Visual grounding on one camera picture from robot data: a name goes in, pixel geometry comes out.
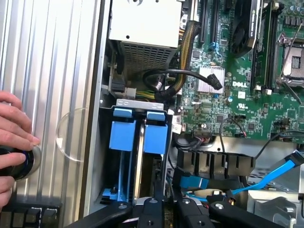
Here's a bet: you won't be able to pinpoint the empty blue disk carrier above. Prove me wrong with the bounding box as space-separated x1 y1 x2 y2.
102 106 138 203

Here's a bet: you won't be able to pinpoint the silver metal disk bay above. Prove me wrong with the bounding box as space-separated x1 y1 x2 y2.
98 98 174 208

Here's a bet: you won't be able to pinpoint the person's hand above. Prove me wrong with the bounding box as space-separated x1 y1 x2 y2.
0 91 41 212

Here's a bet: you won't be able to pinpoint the green Dell motherboard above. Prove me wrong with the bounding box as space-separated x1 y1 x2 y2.
166 0 304 143

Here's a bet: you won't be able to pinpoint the clear round plastic plate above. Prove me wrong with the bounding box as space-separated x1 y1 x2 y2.
55 107 89 163

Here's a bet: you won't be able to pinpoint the black keyboard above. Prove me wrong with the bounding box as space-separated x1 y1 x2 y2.
0 201 64 228

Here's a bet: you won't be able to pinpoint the silver finned heatsink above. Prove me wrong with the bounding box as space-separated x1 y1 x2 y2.
197 66 225 94

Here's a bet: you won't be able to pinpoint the open black silver PC case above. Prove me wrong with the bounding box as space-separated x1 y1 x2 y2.
79 0 304 228

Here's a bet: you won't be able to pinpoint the CPU socket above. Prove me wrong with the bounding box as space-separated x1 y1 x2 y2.
276 33 304 86

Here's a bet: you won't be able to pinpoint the silver power supply unit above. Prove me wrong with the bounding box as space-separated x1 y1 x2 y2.
108 0 183 72

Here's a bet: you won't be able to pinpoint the black Nvidia graphics card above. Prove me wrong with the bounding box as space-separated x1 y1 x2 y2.
229 0 264 59

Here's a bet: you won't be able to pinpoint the yellow red black power wires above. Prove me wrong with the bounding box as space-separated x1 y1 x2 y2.
223 189 238 208

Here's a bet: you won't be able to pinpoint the black plastic cable holder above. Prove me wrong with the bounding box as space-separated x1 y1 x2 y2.
177 150 257 179

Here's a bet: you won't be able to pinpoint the short red black wire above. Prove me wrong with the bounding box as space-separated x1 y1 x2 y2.
219 117 248 153

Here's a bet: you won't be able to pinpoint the light blue SATA wire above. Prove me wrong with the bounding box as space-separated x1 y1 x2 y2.
180 151 304 198

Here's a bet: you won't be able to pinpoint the thin black wire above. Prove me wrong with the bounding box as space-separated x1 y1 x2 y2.
255 130 304 159

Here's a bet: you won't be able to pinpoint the short black wire with connector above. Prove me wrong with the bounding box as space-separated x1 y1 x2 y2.
142 68 224 93

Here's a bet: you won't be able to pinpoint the braided yellow black power cable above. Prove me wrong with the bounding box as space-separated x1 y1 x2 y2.
154 20 203 101

